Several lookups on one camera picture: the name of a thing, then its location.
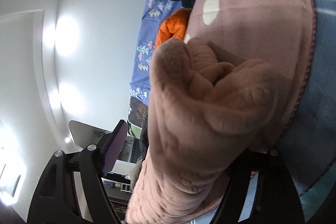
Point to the green pillow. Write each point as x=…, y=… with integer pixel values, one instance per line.
x=134, y=130

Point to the pink quilted fleece garment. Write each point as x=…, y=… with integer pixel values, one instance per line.
x=203, y=114

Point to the black puffer jacket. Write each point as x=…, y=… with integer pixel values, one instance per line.
x=144, y=141

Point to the dark tree print pillow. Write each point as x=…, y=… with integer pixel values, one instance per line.
x=137, y=112

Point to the mauve polka dot blanket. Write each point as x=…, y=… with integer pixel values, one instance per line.
x=280, y=32

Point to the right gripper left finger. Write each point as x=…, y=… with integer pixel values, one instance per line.
x=71, y=190

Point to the teal star print bedding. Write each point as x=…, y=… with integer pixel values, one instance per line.
x=314, y=197

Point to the blue striped bed cover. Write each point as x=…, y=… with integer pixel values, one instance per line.
x=307, y=145

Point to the dark desk with items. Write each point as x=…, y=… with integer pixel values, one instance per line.
x=118, y=189

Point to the orange puffer garment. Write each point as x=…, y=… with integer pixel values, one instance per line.
x=174, y=26

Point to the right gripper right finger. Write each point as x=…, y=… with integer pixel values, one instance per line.
x=276, y=199

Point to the blue tree print sheet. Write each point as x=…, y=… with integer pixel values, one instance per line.
x=154, y=13

